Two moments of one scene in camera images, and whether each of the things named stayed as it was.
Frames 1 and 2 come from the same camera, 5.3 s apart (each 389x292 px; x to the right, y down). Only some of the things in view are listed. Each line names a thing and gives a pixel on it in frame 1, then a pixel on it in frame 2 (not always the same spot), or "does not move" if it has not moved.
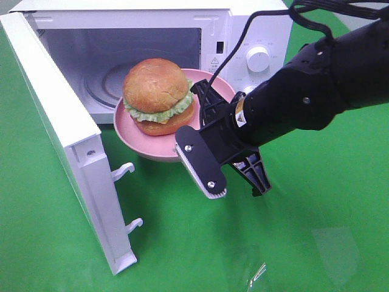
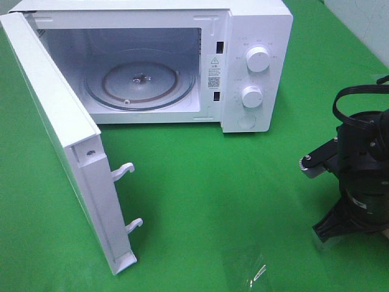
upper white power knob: (258, 58) does not move
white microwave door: (75, 143) does not move
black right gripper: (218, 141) -> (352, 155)
